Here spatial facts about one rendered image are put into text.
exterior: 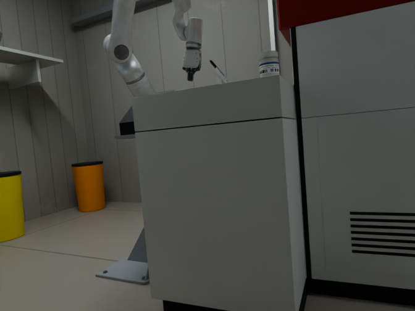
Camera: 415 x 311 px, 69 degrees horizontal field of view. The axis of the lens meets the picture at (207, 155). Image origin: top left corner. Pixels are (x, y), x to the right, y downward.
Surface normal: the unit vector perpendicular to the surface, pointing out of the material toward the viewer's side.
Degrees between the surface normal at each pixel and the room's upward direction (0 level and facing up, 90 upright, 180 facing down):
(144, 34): 90
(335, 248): 90
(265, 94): 90
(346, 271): 90
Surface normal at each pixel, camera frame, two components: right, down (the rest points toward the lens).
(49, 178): 0.90, -0.05
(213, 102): -0.40, 0.09
